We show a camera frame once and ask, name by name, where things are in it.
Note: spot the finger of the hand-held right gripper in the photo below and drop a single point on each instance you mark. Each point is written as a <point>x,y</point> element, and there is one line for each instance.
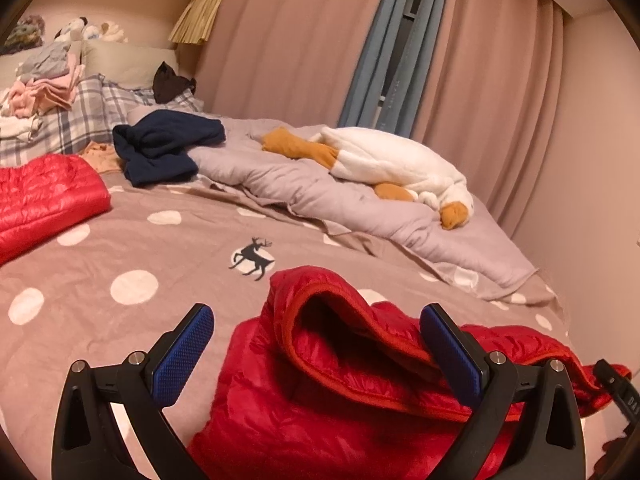
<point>607,372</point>

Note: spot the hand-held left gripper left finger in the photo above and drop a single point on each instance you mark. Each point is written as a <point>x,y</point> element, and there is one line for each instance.
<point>185,355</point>

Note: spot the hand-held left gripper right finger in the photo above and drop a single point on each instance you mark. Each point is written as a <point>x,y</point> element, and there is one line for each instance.
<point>452,360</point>

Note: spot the red down jacket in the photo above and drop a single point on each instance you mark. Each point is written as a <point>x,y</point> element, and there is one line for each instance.
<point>45,195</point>
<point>310,400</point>

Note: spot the pink folded clothes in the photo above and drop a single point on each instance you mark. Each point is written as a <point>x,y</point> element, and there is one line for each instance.
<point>45,95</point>

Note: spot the bed with dotted brown sheet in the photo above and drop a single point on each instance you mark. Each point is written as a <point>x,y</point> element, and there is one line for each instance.
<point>150,240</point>

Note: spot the grey duvet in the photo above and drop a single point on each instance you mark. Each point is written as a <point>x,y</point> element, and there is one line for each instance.
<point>310,195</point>

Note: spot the white goose plush toy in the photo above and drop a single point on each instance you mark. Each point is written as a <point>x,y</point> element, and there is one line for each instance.
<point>390,160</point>

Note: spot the navy blue garment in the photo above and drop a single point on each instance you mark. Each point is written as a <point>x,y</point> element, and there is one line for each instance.
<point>160,145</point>

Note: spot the orange printed cloth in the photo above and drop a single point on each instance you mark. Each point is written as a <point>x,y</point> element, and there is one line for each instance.
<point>102,157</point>

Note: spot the plaid pillow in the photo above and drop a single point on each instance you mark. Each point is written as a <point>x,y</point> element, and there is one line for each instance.
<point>85,120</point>

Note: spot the dark brown cloth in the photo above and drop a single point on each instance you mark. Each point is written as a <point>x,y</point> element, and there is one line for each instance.
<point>170,85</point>

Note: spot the pink curtain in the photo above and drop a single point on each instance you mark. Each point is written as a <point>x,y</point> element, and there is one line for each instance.
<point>290,45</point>
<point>490,85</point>

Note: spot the beige pillow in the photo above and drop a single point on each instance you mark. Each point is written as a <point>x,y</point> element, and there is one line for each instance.
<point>10,65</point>
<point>125,62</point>

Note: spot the blue sheer curtain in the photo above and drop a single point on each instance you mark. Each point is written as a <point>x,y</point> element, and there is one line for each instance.
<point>370,70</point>

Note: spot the grey crumpled garment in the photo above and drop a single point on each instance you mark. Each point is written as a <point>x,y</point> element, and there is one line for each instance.
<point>47,62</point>

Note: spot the cream plush toy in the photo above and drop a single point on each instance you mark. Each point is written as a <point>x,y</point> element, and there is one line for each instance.
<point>112,32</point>

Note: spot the yellow pleated hanging cloth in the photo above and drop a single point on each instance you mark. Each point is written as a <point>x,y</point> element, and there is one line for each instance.
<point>197,17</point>

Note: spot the black and white plush dog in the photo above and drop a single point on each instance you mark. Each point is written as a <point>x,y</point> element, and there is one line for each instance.
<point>75,27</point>

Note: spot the floral fabric bag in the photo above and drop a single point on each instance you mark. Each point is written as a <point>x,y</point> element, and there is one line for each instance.
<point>22,35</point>

